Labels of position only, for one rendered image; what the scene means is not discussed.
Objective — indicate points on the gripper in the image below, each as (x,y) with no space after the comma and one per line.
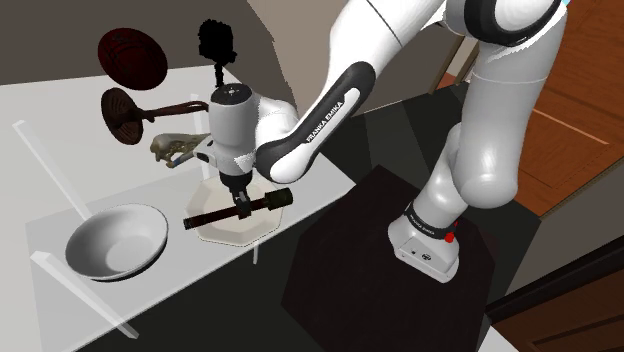
(236,181)

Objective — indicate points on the dark brown bottle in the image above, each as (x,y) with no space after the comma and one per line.
(219,215)

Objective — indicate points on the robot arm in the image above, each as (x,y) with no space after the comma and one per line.
(492,146)

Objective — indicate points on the white octagonal plate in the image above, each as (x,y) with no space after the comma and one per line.
(222,234)

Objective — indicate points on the beige metallic kitchen tool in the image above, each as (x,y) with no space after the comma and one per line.
(173,146)

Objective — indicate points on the white bowl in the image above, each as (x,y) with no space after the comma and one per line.
(117,242)

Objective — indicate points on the dark brown wooden ladle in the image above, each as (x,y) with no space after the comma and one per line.
(122,116)

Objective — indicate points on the dark robot stand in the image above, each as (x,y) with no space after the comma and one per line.
(370,292)

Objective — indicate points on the black plant figure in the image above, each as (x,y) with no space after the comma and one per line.
(217,46)

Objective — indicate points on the dark red round plate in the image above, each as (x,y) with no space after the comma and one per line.
(132,58)

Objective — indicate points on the brown wooden door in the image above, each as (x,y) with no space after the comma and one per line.
(575,112)

